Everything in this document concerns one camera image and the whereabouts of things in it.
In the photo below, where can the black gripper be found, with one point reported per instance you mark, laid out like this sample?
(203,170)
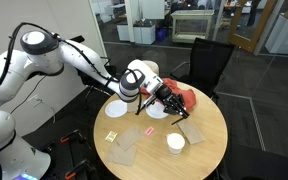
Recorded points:
(166,95)

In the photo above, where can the glass display case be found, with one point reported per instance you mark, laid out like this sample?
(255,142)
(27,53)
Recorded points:
(192,25)

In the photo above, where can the blue bin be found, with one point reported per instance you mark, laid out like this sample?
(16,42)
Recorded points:
(161,34)

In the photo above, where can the black mesh office chair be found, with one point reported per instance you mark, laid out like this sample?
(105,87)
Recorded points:
(207,63)

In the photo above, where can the white counter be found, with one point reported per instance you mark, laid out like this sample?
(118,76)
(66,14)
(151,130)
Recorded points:
(285,33)

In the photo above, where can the white paper plate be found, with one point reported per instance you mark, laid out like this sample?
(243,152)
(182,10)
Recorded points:
(155,111)
(116,109)

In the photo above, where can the orange black clamp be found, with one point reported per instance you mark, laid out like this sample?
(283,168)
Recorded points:
(71,136)
(79,167)

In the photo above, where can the white paper cup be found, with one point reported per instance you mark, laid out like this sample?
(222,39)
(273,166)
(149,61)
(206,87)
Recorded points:
(175,144)

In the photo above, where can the wooden door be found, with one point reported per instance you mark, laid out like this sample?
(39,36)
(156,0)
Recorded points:
(250,26)

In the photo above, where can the yellow packet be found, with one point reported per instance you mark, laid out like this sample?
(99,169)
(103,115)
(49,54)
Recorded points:
(111,136)

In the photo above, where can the pink packet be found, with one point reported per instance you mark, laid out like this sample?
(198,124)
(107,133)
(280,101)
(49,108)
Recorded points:
(149,130)

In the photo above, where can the red cloth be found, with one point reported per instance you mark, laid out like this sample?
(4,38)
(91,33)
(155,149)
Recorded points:
(189,96)

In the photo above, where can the white low cabinet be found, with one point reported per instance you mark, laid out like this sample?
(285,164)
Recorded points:
(137,33)

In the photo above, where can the white wall outlet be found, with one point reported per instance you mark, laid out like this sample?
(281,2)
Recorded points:
(34,100)

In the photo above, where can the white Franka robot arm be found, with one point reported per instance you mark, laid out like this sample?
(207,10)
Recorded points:
(77,56)

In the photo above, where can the black padded chair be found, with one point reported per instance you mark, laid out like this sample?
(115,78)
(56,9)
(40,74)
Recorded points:
(260,163)

